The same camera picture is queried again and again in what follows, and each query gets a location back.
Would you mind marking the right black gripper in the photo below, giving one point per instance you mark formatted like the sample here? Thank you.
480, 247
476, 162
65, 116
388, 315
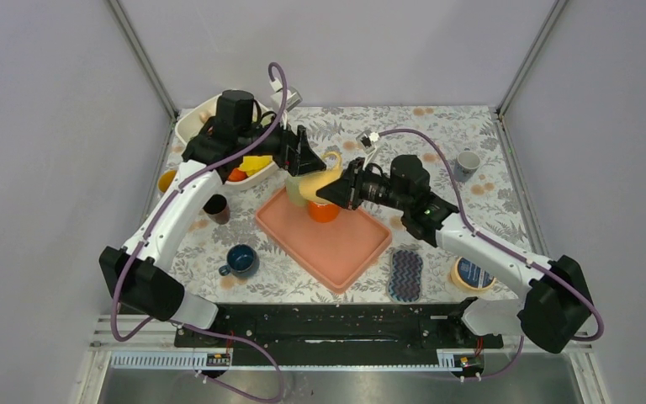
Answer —
339, 191

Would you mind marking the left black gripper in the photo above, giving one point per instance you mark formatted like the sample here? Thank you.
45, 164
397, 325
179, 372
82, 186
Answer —
294, 153

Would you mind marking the yellow mug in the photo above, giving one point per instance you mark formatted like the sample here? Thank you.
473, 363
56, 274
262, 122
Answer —
311, 183

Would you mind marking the light green mug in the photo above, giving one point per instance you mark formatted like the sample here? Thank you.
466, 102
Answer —
293, 192

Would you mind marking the orange mug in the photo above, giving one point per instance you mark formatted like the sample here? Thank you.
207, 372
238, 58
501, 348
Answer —
322, 213

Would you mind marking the dark brown small mug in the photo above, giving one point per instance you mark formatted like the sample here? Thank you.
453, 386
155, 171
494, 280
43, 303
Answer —
217, 209

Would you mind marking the grey blue small mug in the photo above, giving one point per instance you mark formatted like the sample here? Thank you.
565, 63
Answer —
466, 165

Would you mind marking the dark blue round mug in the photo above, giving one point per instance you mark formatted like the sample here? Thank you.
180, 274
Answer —
241, 261

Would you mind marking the blue striped mug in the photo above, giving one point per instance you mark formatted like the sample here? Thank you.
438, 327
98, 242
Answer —
165, 180

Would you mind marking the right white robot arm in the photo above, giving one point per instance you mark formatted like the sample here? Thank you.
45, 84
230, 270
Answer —
552, 299

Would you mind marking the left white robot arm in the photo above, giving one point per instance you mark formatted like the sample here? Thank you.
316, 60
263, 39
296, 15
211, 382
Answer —
237, 127

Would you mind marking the yellow toy cabbage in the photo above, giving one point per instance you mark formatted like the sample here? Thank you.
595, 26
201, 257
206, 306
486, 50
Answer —
254, 164

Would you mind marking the orange toy carrot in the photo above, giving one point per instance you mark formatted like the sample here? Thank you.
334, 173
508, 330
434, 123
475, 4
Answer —
236, 176

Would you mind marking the salmon pink tray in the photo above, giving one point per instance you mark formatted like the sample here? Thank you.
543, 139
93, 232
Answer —
335, 253

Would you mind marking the toy mushroom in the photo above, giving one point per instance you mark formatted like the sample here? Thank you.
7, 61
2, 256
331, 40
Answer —
204, 116

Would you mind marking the blue zigzag sponge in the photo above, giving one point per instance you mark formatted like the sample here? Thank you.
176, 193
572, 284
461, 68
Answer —
405, 276

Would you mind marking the floral table mat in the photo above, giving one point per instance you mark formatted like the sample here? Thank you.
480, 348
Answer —
435, 134

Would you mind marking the white square bowl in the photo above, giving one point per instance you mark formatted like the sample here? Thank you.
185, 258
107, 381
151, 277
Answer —
189, 125

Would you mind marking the tape roll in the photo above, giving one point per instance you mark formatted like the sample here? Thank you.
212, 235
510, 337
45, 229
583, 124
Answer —
470, 277

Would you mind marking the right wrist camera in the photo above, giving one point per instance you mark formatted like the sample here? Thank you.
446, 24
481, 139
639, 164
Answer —
368, 141

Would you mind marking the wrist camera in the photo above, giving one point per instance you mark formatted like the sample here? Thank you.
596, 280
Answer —
289, 97
368, 141

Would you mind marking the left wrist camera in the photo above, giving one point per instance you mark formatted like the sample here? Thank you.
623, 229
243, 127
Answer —
289, 97

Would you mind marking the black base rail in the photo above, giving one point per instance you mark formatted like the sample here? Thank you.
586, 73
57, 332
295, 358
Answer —
353, 334

